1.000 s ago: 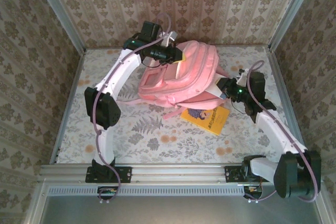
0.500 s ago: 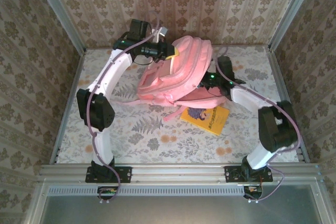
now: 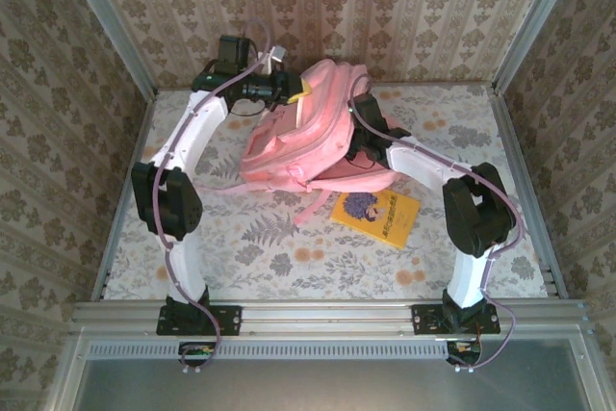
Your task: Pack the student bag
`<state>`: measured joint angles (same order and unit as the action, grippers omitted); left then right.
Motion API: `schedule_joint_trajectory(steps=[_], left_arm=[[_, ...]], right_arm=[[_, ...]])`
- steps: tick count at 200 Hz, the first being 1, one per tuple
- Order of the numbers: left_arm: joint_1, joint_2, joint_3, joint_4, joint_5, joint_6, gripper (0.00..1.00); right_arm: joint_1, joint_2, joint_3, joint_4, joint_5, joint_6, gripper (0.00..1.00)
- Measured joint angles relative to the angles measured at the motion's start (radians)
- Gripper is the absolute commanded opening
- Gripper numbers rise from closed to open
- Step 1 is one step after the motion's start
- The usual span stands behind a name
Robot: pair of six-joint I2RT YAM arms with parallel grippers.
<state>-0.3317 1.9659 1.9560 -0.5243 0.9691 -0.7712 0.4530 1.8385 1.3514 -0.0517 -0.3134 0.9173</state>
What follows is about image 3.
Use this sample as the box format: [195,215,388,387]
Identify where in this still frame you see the grey slotted cable duct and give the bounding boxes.
[89,341,451,359]

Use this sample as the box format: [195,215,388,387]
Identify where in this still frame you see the black cable connector box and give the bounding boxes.
[446,341,482,367]
[178,341,218,368]

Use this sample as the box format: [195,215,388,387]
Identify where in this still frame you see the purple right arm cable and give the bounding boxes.
[348,74,526,373]

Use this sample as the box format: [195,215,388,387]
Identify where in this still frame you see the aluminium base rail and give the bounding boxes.
[71,299,588,335]

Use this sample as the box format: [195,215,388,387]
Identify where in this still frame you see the grey metal panel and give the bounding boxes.
[71,328,596,411]

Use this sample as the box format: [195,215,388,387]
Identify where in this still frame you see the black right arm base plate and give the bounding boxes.
[411,303,501,337]

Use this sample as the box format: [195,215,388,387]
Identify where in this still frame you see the aluminium frame post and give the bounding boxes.
[55,0,160,97]
[490,0,586,92]

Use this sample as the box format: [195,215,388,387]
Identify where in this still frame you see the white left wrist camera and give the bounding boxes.
[257,46,289,66]

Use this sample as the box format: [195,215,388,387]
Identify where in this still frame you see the pink backpack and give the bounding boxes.
[196,58,410,227]

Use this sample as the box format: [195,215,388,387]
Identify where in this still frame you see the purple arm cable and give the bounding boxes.
[151,19,276,370]
[348,74,526,373]

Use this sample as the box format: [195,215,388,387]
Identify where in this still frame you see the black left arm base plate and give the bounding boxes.
[156,303,243,337]

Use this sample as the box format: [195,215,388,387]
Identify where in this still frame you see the yellow book with purple drawing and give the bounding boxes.
[329,191,421,251]

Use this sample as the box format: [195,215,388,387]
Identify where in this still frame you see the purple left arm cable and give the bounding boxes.
[151,19,276,370]

